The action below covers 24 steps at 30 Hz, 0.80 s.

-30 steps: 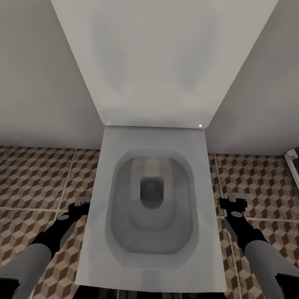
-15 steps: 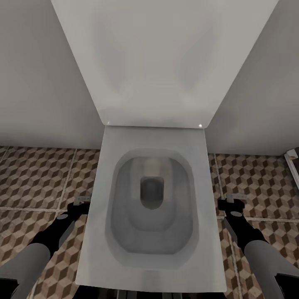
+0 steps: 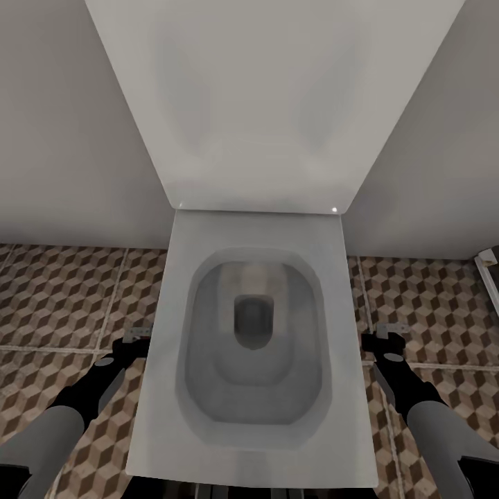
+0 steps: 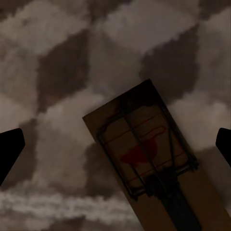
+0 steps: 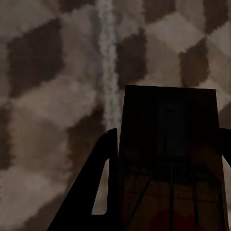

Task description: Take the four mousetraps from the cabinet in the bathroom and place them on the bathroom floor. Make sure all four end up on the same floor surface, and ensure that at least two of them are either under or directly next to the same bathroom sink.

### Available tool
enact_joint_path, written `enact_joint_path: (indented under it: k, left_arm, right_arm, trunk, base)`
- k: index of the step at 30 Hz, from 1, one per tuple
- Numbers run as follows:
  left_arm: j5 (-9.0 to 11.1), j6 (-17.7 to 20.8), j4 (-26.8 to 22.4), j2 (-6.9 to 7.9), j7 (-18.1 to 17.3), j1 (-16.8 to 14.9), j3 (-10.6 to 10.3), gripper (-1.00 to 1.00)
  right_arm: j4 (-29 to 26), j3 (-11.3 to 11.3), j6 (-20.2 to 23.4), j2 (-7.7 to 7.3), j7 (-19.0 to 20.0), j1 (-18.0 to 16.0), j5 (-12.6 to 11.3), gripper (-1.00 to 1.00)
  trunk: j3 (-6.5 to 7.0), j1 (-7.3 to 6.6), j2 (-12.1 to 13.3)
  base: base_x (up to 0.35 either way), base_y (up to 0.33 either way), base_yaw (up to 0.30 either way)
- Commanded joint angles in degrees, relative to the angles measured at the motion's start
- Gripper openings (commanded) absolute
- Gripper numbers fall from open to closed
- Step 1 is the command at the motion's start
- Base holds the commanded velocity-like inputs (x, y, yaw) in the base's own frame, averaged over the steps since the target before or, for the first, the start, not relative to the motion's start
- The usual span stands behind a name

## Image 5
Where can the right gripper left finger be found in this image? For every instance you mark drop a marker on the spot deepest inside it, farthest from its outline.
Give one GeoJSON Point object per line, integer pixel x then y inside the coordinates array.
{"type": "Point", "coordinates": [75, 211]}

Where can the mousetrap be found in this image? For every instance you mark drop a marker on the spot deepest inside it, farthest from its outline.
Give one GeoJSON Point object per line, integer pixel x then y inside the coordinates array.
{"type": "Point", "coordinates": [170, 169]}

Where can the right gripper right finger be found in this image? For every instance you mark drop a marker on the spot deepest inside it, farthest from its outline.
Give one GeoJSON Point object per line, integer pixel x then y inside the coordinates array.
{"type": "Point", "coordinates": [225, 138]}

